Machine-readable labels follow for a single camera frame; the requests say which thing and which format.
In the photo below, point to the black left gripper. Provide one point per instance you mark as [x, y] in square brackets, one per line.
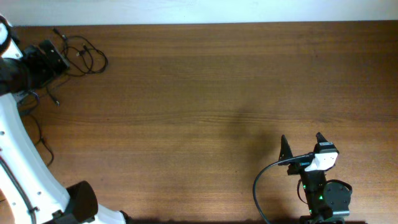
[55, 56]

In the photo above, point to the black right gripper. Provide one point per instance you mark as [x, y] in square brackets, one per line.
[298, 164]

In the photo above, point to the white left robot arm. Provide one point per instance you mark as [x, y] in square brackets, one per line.
[32, 192]

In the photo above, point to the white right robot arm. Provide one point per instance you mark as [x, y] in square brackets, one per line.
[328, 200]

